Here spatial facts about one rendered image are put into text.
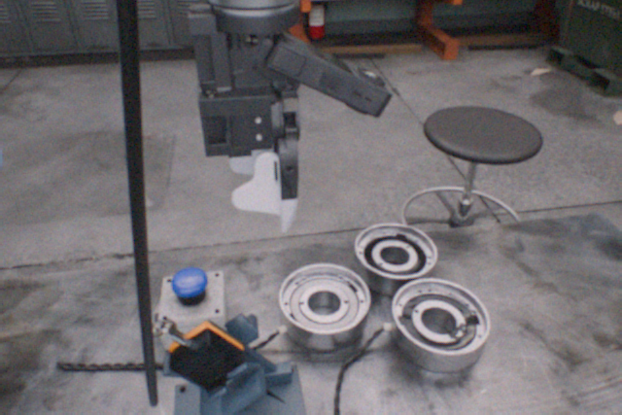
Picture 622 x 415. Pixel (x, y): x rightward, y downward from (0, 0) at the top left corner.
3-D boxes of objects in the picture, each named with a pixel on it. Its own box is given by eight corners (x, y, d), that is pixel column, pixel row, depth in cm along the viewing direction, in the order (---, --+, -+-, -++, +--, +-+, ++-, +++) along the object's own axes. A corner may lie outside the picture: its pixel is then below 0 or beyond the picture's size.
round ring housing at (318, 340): (334, 275, 63) (335, 252, 61) (386, 330, 56) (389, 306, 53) (264, 308, 59) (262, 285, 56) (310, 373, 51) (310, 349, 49)
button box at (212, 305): (226, 295, 60) (223, 267, 58) (227, 341, 54) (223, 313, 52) (160, 303, 59) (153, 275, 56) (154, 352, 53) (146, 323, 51)
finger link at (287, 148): (275, 186, 46) (269, 97, 42) (293, 185, 46) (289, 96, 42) (280, 208, 41) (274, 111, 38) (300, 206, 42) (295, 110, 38)
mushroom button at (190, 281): (212, 293, 57) (207, 261, 55) (212, 319, 54) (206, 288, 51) (178, 296, 57) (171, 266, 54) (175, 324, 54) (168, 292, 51)
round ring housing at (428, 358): (466, 301, 59) (473, 278, 57) (496, 377, 51) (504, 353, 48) (382, 302, 59) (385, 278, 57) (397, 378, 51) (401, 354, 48)
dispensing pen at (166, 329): (304, 406, 45) (176, 325, 36) (268, 427, 46) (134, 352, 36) (300, 385, 47) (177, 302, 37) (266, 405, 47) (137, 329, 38)
